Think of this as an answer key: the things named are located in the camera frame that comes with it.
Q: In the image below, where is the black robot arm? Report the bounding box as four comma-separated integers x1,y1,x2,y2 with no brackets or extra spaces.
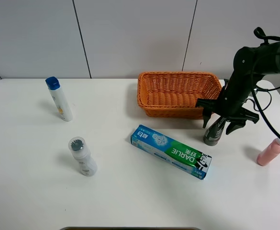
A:
196,41,280,134

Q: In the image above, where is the orange wicker basket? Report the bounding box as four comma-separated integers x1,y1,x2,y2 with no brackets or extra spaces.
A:
137,71,222,120

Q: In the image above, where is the white bottle blue cap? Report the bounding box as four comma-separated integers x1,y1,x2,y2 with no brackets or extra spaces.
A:
45,77,73,122

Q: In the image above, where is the pink bottle white cap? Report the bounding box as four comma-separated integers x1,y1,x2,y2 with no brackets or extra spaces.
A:
257,138,280,166

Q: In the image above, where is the white bottle clear cap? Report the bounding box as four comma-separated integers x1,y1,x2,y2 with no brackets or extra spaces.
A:
68,137,98,176

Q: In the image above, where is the Darlie toothpaste box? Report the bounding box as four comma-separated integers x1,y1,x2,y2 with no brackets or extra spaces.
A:
131,125,212,180

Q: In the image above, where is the dark grey cosmetic tube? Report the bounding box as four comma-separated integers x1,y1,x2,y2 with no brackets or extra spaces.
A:
203,117,226,146

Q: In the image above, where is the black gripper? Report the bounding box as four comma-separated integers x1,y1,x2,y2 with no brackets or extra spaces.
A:
195,84,259,135

